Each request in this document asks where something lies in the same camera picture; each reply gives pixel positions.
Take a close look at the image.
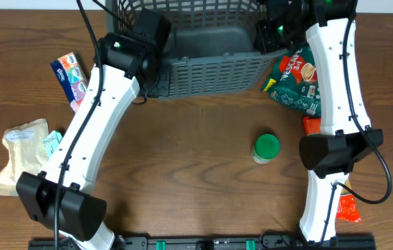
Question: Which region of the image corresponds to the green Nescafe coffee bag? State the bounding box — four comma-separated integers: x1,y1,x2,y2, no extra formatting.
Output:
261,44,321,118

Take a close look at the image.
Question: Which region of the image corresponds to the colourful tissue pack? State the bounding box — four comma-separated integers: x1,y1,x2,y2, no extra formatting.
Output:
50,52,88,113

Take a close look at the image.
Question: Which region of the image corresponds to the green lid jar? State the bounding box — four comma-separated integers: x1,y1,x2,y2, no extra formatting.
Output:
251,134,281,164

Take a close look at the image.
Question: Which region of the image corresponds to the light teal small pouch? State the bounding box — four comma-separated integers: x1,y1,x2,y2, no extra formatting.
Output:
42,131,62,158

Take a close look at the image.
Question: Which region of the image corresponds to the beige grain bag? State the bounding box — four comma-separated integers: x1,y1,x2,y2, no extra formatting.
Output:
0,119,49,197

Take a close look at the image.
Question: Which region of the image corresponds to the orange spaghetti packet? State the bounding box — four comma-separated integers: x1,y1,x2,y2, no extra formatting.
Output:
303,117,361,222

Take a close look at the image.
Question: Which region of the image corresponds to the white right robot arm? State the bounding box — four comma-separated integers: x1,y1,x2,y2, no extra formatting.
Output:
255,1,383,249

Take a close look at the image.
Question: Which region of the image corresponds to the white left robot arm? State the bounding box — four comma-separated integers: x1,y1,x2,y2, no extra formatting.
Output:
16,8,172,249

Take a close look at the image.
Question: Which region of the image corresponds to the grey plastic basket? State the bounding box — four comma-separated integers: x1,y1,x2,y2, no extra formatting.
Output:
105,0,285,99

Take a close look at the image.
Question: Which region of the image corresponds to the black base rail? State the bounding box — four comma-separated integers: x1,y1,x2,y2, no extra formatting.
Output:
28,233,377,250

